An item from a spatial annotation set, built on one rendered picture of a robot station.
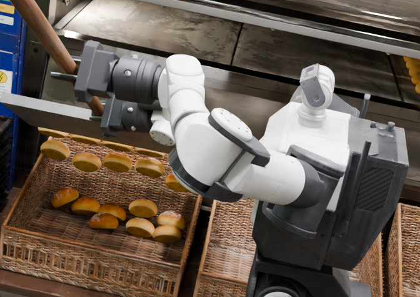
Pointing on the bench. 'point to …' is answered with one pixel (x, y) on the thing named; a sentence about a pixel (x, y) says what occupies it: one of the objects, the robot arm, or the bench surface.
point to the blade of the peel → (73, 121)
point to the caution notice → (5, 81)
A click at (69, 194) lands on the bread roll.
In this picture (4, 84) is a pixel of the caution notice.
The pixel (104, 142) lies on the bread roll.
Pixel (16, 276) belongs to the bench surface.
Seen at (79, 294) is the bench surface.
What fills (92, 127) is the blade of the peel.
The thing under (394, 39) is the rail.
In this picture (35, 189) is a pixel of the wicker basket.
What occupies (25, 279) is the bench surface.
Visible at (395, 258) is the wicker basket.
